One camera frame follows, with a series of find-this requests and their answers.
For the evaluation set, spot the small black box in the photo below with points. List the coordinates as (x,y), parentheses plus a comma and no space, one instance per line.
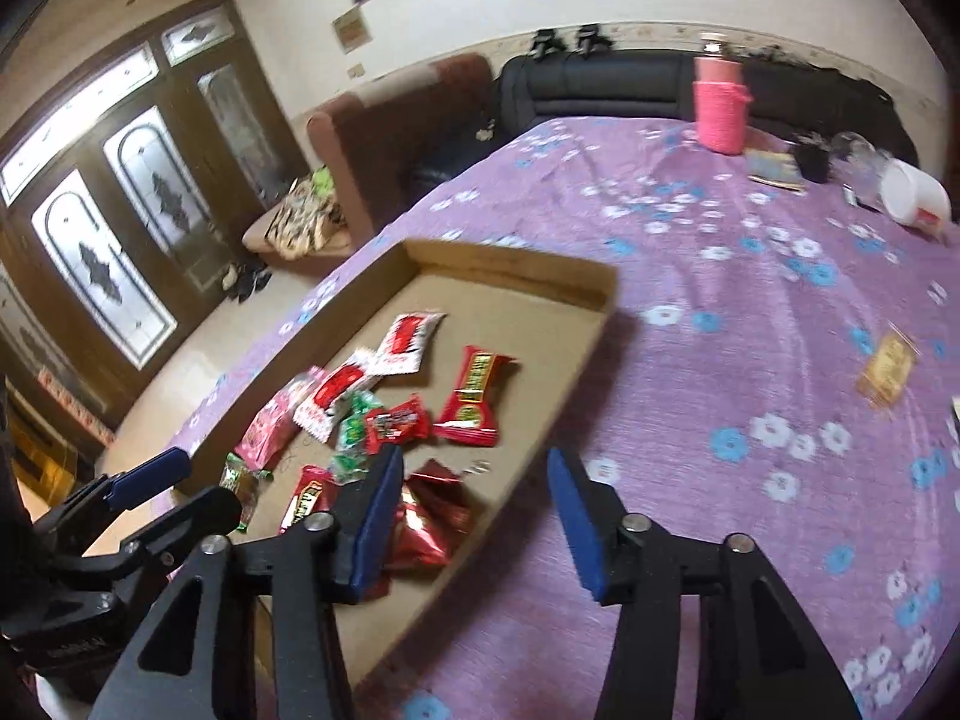
(814,161)

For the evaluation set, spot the brown booklet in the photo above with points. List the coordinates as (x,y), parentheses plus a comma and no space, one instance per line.
(776,169)

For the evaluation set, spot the pink knitted sleeve thermos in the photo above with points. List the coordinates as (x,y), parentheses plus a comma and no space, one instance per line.
(720,112)

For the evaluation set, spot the brown sofa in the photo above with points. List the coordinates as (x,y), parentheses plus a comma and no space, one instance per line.
(390,135)

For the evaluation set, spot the purple floral tablecloth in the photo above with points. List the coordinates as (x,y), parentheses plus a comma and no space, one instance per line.
(712,540)

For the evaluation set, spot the clear plastic cup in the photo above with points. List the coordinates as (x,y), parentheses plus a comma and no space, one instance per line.
(862,157)

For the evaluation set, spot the cardboard box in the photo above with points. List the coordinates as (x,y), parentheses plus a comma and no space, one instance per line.
(465,300)

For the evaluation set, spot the white plastic bottle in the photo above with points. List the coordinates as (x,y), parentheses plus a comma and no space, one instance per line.
(911,191)

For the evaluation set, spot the small dark red snack packet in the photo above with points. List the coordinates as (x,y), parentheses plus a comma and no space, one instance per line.
(397,427)

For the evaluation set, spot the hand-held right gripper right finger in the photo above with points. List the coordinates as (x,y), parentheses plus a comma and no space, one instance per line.
(577,525)

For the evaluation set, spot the light shoe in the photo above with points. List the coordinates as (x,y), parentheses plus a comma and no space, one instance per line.
(229,277)

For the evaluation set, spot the pink snack packet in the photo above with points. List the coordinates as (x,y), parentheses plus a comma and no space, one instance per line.
(274,420)

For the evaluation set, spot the patterned bag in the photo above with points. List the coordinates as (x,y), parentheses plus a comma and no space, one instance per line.
(300,221)

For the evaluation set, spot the gold snack packet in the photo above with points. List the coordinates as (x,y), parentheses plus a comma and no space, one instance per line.
(889,371)

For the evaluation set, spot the wooden door with glass panels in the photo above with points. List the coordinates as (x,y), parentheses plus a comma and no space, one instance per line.
(180,90)

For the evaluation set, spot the green and white snack packet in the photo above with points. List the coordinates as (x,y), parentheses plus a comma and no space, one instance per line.
(240,484)

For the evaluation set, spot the red snack packet white print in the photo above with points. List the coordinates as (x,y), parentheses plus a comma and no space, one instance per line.
(307,499)

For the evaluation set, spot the black sofa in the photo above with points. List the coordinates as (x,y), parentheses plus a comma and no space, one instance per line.
(600,82)

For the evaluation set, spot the black shoe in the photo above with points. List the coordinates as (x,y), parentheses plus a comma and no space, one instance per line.
(255,285)

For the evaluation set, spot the wall outlet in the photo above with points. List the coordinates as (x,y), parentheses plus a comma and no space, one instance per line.
(356,70)

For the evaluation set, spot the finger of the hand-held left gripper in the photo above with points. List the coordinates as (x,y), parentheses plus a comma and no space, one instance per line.
(195,514)
(150,474)

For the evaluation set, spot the red snack packet yellow label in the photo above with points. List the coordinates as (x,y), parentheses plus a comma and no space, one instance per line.
(472,397)

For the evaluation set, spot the small wall sticker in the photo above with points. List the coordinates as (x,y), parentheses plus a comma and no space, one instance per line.
(351,30)

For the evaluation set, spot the dark red foil snack packet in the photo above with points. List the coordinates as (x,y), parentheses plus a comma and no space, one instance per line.
(431,517)

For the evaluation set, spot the black gadget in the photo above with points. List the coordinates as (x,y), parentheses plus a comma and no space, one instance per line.
(592,37)

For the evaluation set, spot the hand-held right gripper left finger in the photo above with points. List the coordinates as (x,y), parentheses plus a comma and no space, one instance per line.
(375,517)

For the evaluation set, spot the red and white snack packet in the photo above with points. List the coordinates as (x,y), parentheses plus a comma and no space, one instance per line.
(409,341)
(337,390)

